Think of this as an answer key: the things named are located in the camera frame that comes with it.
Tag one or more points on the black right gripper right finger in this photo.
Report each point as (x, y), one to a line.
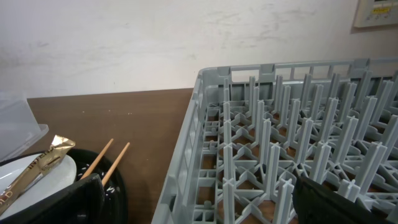
(315, 204)

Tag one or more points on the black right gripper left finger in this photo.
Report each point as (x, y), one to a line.
(81, 202)

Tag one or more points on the gold snack wrapper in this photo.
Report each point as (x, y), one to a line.
(42, 165)

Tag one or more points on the grey dishwasher rack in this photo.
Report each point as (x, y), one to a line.
(250, 130)

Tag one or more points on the left wooden chopstick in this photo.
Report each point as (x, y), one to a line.
(96, 161)

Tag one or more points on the wooden chopstick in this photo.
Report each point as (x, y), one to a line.
(114, 165)
(96, 161)

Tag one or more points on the round black tray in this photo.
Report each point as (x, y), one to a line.
(115, 200)

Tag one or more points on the right wooden chopstick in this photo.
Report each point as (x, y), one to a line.
(114, 165)

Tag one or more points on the grey round plate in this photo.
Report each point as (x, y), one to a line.
(60, 177)

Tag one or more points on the clear plastic bin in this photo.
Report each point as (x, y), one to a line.
(19, 128)

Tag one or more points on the beige wall control panel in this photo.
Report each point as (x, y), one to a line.
(372, 13)

